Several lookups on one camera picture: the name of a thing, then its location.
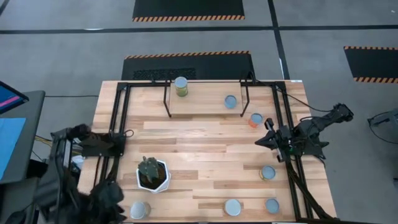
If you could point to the laptop screen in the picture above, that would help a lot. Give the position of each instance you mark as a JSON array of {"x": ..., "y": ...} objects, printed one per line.
[{"x": 9, "y": 98}]

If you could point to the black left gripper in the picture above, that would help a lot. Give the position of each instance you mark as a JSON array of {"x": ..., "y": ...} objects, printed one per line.
[{"x": 107, "y": 197}]

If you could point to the yellow orange label tin can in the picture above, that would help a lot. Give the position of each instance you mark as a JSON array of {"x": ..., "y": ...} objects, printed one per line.
[{"x": 268, "y": 172}]

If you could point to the wooden shelf with black frame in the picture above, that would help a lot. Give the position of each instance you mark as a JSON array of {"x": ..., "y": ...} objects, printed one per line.
[{"x": 205, "y": 102}]

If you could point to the black elongated object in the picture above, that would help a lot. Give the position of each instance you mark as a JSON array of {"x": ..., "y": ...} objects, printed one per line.
[{"x": 35, "y": 168}]

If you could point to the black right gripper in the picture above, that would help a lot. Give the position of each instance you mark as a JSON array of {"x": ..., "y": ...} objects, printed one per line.
[{"x": 283, "y": 140}]

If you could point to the orange circle pattern can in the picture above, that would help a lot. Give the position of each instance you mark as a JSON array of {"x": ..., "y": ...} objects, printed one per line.
[{"x": 256, "y": 119}]

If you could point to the white faceted plant pot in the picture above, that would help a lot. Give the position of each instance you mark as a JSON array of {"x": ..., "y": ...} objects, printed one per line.
[{"x": 161, "y": 188}]

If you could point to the short light blue can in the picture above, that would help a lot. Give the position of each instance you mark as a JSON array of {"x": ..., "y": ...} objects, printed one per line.
[{"x": 230, "y": 101}]

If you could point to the blue sheet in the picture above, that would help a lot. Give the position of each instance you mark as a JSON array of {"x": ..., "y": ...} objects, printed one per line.
[{"x": 9, "y": 143}]

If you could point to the black metal table frame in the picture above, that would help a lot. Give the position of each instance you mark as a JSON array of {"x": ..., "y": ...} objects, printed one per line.
[{"x": 122, "y": 85}]

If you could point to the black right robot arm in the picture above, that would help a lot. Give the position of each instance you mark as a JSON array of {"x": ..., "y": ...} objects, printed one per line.
[{"x": 314, "y": 127}]

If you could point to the yellow red print tin can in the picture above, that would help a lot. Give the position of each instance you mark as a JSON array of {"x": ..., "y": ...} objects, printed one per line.
[{"x": 272, "y": 206}]

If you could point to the silver white lid tin can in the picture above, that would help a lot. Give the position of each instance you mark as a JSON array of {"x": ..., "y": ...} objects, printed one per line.
[{"x": 139, "y": 210}]

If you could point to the green cactus plant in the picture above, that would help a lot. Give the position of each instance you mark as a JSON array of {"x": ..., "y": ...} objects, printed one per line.
[{"x": 149, "y": 169}]

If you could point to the black hazard stripe floor mat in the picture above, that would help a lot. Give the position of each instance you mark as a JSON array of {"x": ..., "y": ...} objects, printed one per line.
[
  {"x": 188, "y": 7},
  {"x": 217, "y": 67},
  {"x": 373, "y": 62}
]

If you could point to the white box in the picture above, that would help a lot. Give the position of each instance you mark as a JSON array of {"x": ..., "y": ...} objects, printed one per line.
[{"x": 77, "y": 161}]

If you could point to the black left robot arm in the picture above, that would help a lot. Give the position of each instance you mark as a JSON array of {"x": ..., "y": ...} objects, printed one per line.
[{"x": 60, "y": 155}]

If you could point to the grey chair base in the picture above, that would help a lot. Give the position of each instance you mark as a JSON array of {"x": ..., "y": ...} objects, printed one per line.
[{"x": 385, "y": 124}]

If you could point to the yellow green label tin can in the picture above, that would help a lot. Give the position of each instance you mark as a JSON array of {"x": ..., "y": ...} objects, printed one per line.
[{"x": 181, "y": 84}]

